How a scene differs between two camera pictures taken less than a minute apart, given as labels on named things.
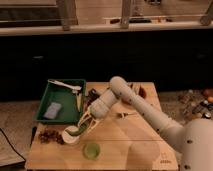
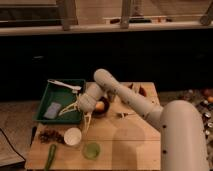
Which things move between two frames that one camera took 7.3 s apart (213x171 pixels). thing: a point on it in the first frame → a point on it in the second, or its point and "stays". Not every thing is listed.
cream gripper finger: [92, 125] → [87, 118]
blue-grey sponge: [53, 110] stays
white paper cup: [70, 138] stays
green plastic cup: [91, 150] stays
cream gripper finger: [84, 118] → [71, 108]
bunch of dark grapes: [49, 135] stays
